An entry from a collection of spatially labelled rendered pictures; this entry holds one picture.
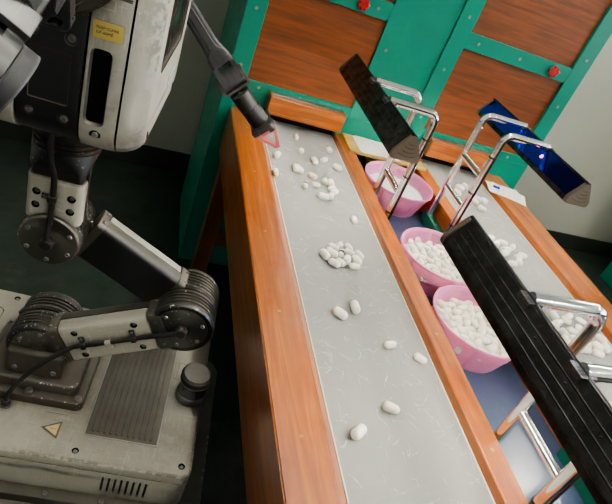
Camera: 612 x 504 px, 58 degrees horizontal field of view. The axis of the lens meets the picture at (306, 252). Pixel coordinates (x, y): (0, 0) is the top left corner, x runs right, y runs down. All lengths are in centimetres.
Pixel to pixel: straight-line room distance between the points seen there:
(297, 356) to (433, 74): 142
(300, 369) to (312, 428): 13
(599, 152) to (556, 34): 178
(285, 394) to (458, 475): 36
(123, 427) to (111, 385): 12
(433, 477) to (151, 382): 67
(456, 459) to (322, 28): 149
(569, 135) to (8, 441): 343
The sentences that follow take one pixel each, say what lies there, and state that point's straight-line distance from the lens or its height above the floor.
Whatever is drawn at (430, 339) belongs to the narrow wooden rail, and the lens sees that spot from 134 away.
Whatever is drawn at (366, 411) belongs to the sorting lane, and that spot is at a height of 74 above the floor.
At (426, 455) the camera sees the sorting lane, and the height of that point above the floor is 74.
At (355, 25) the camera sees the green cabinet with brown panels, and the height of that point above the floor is 116.
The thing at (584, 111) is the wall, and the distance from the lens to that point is 385.
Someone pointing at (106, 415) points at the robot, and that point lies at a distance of 130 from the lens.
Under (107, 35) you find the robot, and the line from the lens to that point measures 75.
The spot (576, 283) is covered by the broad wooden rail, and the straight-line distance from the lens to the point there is 202.
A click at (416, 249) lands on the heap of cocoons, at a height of 74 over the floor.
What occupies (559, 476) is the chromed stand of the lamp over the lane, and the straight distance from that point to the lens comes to 112.
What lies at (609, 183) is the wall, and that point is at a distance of 432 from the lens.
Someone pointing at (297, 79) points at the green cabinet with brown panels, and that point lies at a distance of 212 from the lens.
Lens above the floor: 152
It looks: 32 degrees down
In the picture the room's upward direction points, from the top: 23 degrees clockwise
